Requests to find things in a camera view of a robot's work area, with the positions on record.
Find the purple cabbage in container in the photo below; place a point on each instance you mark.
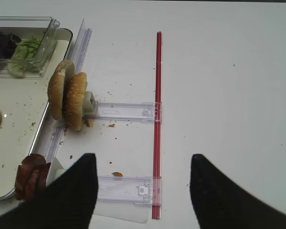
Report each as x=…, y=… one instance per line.
x=8, y=44

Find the clear rail beside tray right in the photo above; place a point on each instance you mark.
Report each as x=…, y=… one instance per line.
x=48, y=143

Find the sesame bun half outer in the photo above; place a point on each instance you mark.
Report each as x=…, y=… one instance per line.
x=75, y=92

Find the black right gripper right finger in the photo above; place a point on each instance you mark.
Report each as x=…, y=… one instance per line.
x=219, y=203

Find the green lettuce in container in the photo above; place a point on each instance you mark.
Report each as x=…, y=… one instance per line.
x=25, y=51

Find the right red strip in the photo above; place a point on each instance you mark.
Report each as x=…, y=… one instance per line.
x=157, y=128

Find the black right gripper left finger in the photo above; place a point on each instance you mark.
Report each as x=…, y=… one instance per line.
x=67, y=203

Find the metal baking tray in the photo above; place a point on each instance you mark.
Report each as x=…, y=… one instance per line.
x=23, y=107

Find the stack of meat slices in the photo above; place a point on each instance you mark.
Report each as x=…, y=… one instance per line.
x=31, y=176

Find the white pusher block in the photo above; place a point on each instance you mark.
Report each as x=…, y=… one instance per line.
x=89, y=105

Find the clear holder under meat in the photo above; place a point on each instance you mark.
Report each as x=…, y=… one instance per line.
x=135, y=190

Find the sesame bun half near tray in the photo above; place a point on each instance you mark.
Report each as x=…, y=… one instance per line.
x=57, y=86

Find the clear plastic container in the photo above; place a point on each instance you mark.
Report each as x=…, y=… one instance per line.
x=44, y=28

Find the clear holder under buns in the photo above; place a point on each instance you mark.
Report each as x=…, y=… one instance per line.
x=143, y=112

